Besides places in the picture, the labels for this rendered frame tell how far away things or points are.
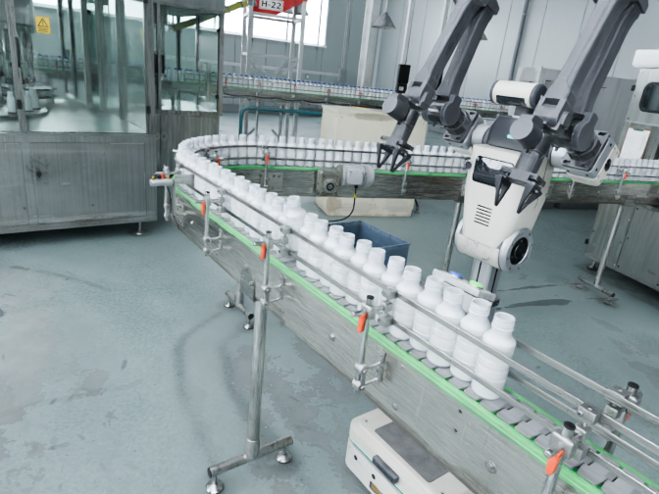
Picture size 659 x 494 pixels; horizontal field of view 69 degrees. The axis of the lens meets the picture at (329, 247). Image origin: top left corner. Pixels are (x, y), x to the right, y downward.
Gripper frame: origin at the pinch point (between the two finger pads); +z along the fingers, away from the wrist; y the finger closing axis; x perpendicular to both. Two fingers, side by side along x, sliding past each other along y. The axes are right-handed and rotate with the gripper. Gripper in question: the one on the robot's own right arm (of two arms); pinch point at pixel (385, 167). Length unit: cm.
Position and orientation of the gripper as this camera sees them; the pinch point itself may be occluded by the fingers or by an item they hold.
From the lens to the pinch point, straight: 158.3
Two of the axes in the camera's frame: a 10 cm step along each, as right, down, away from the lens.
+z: -4.2, 9.1, 0.9
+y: 5.8, 3.4, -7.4
